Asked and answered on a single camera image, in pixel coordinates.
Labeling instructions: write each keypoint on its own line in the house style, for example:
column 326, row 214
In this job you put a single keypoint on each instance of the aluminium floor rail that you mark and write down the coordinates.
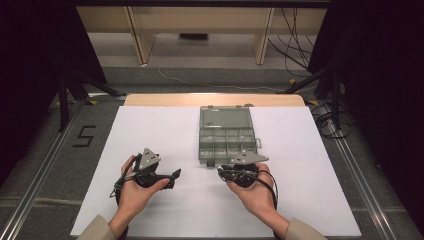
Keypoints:
column 33, row 188
column 361, row 186

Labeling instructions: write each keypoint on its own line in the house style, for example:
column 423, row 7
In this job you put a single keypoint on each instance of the person's left hand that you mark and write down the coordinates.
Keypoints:
column 133, row 200

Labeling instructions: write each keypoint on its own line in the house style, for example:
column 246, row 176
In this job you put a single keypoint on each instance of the black metal stand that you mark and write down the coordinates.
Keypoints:
column 63, row 106
column 336, row 100

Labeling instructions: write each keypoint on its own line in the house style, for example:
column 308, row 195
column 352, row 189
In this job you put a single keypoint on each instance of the grey transparent compartment storage box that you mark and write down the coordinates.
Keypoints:
column 225, row 133

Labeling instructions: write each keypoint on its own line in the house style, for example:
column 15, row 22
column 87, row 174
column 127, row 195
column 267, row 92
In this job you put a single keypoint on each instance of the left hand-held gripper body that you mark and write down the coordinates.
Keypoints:
column 148, row 160

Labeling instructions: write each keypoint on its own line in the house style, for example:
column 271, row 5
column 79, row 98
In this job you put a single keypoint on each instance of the light wooden table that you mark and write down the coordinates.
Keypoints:
column 186, row 100

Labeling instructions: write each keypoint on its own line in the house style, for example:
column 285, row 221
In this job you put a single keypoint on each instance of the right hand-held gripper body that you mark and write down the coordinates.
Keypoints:
column 248, row 158

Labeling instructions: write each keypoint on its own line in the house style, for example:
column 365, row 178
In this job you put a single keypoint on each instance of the person's right hand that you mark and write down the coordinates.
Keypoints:
column 260, row 200

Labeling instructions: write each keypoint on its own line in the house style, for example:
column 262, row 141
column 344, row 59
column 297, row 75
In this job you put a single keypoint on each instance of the white table sheet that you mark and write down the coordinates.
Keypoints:
column 186, row 206

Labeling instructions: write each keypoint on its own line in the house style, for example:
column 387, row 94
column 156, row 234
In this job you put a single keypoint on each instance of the beige wooden bench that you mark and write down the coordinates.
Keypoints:
column 206, row 18

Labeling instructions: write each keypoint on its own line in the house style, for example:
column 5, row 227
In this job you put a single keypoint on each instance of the dark curtain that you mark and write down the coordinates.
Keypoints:
column 26, row 66
column 383, row 66

